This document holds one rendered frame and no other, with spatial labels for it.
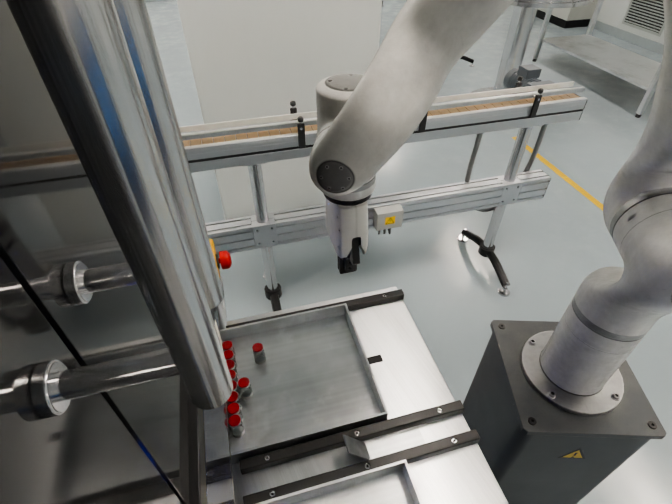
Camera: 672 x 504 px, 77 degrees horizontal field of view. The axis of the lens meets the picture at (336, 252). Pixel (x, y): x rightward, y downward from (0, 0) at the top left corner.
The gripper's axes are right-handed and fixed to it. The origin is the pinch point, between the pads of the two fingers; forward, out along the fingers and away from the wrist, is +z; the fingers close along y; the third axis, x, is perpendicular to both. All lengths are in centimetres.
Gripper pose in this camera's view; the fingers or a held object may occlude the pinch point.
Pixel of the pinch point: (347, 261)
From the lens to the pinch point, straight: 74.7
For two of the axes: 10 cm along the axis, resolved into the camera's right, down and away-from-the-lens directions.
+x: 9.7, -1.8, 1.8
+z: 0.1, 7.4, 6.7
